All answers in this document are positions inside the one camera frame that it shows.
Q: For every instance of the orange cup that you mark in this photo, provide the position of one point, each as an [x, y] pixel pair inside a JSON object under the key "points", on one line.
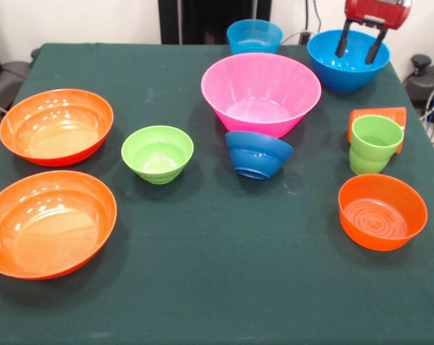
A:
{"points": [[393, 113]]}

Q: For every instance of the dark blue bowl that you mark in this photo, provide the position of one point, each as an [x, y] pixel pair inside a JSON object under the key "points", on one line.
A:
{"points": [[256, 154]]}

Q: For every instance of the small light blue bowl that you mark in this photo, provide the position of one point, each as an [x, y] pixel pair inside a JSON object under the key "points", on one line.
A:
{"points": [[254, 36]]}

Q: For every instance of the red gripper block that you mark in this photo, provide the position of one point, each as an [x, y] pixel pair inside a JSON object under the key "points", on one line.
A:
{"points": [[377, 10]]}

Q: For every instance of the green bowl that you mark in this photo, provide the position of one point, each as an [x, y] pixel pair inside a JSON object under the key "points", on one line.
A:
{"points": [[156, 169]]}

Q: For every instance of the small orange bowl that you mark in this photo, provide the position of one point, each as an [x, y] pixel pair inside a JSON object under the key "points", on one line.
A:
{"points": [[382, 244]]}

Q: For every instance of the dark grey floor base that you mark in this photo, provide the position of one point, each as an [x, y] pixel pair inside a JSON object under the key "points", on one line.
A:
{"points": [[8, 79], [429, 82]]}

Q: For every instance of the large light blue bowl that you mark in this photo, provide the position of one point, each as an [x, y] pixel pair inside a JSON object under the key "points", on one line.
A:
{"points": [[346, 79]]}

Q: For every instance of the green cup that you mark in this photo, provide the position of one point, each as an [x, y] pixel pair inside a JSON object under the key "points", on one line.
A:
{"points": [[368, 158]]}

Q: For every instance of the large orange bowl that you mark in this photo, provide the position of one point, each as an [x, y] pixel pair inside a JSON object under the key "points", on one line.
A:
{"points": [[41, 233], [55, 143]]}

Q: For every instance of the dark green tablecloth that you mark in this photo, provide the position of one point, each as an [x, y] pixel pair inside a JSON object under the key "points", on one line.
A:
{"points": [[217, 233]]}

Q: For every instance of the large pink bowl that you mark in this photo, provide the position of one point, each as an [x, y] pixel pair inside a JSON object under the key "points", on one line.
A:
{"points": [[253, 122]]}

